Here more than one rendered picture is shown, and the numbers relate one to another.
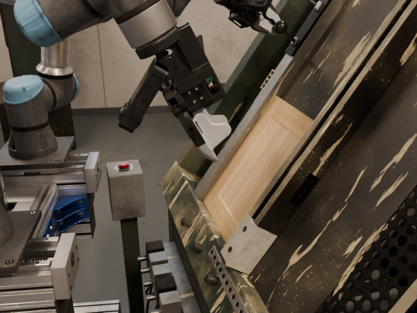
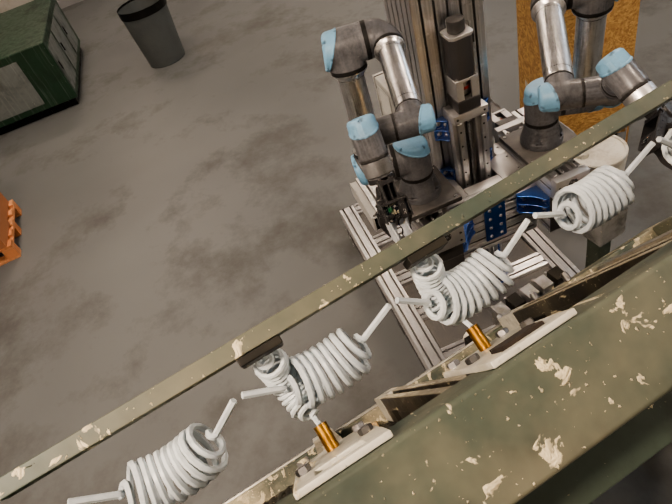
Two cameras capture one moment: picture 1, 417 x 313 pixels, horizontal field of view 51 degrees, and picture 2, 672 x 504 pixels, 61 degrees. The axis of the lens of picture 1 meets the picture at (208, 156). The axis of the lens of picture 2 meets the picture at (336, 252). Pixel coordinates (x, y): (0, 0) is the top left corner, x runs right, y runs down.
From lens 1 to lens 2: 1.42 m
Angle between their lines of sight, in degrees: 75
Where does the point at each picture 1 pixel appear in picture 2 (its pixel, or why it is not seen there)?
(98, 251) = not seen: outside the picture
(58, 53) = (579, 70)
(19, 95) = (527, 98)
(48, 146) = (541, 144)
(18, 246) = (420, 211)
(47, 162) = (525, 158)
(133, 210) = (591, 235)
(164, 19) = (369, 173)
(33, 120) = (533, 121)
